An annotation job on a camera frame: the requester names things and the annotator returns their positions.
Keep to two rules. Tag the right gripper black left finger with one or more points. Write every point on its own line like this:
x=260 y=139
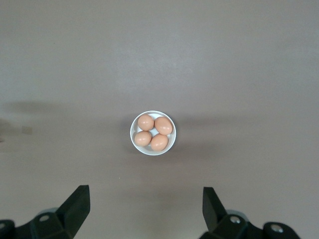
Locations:
x=72 y=214

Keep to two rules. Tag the white round bowl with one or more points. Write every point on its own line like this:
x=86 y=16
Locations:
x=139 y=149

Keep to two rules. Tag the brown egg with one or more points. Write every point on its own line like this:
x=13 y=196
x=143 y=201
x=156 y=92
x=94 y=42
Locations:
x=142 y=138
x=145 y=122
x=159 y=142
x=163 y=125

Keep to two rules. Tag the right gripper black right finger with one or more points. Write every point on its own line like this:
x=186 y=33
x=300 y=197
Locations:
x=215 y=214

